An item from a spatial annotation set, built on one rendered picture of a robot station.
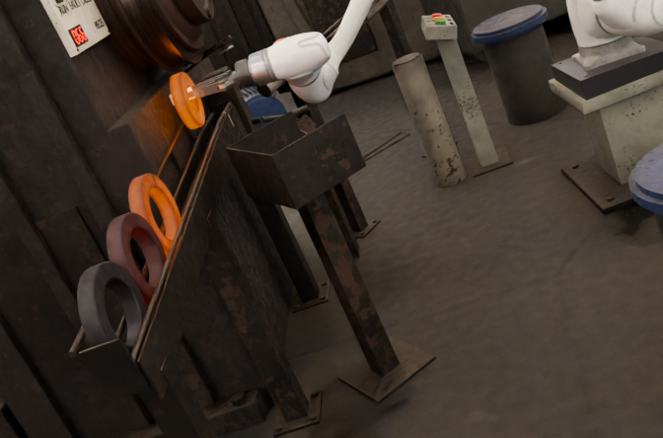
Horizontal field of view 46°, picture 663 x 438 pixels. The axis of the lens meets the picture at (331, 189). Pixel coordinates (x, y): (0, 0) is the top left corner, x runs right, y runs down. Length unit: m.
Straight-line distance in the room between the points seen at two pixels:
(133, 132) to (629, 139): 1.49
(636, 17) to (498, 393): 1.06
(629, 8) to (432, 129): 0.99
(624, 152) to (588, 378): 0.91
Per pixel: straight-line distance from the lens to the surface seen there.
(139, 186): 1.67
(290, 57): 2.06
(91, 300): 1.34
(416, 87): 2.93
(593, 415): 1.81
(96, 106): 1.95
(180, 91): 2.10
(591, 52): 2.52
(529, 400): 1.89
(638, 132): 2.58
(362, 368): 2.19
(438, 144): 3.00
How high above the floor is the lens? 1.17
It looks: 19 degrees down
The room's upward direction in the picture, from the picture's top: 24 degrees counter-clockwise
